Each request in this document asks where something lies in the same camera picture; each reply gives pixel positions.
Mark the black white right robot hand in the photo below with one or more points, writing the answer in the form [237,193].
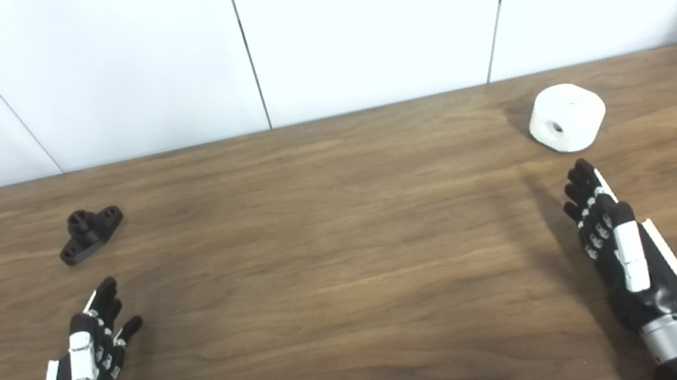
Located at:
[631,259]

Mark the round white plastic piece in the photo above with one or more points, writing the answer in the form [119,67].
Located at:
[573,108]

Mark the black flanged holder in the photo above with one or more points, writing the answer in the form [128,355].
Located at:
[89,235]

